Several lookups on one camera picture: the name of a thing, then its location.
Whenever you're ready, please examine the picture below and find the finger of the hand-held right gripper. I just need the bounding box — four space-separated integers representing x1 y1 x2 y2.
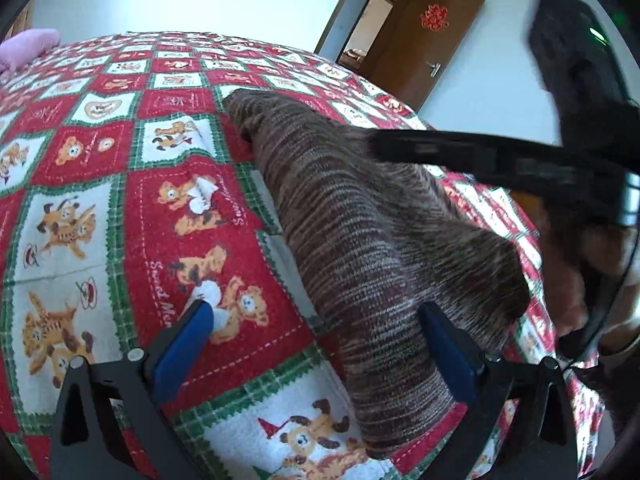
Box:
371 129 625 200

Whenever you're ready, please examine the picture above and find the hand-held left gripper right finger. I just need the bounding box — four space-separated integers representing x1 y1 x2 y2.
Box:
417 302 582 480

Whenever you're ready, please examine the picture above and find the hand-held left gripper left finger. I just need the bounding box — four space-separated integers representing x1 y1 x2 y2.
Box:
49 300 217 480

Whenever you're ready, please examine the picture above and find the brown knitted sweater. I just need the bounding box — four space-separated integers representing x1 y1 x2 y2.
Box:
222 88 532 461

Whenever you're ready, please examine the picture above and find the person's right hand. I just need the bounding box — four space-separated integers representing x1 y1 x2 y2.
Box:
539 212 640 343

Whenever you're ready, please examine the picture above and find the brown wooden door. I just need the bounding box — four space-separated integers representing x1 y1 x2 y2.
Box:
369 0 487 112

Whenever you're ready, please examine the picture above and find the red printed bed blanket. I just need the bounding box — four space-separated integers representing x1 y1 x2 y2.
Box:
0 31 606 480

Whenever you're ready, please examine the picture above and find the red door decoration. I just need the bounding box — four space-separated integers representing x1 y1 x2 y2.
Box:
420 4 449 31

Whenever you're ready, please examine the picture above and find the pink folded quilt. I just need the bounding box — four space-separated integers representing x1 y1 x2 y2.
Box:
0 28 62 77

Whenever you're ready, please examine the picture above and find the brown door frame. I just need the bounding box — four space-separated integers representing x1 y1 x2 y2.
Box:
313 0 427 68

